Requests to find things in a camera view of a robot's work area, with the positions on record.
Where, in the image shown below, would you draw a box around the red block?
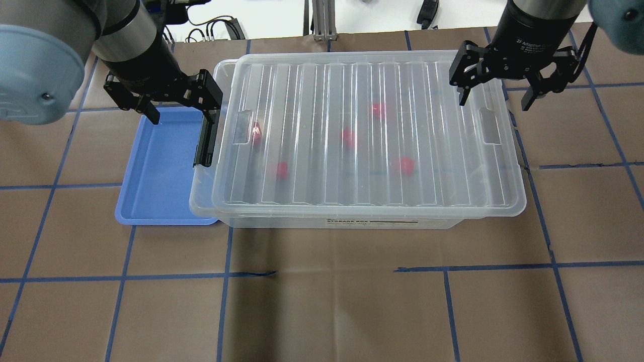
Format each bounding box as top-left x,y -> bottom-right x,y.
341,127 -> 356,149
391,156 -> 416,177
275,162 -> 288,179
372,103 -> 388,121
250,122 -> 264,147

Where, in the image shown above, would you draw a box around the aluminium frame post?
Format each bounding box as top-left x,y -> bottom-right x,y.
312,0 -> 337,41

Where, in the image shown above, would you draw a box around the red block lower right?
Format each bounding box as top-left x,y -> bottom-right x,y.
391,156 -> 416,177

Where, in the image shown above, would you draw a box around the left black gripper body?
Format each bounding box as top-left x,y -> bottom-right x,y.
103,50 -> 199,109

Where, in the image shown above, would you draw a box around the black cables on table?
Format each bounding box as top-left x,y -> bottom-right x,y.
164,15 -> 247,43

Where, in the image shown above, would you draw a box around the clear plastic box lid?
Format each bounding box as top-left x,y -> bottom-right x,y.
211,50 -> 527,220

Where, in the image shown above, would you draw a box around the clear plastic storage box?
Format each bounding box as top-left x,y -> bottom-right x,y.
189,58 -> 527,230

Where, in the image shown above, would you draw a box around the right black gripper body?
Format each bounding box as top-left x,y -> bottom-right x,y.
477,23 -> 582,80

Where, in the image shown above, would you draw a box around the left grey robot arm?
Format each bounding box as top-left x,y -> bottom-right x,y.
1,1 -> 223,125

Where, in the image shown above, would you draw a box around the blue plastic tray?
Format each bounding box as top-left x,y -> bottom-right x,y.
115,106 -> 216,225

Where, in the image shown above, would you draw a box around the red block centre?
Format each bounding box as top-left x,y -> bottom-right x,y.
341,127 -> 356,149

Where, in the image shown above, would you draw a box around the red block lower left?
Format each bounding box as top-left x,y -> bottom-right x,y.
275,162 -> 288,179

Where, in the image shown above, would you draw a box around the red block far left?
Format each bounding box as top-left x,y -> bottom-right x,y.
250,122 -> 264,147

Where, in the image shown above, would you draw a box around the red block upper right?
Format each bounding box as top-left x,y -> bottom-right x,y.
372,103 -> 388,121

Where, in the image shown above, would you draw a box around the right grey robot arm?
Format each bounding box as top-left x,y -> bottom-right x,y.
449,1 -> 643,111

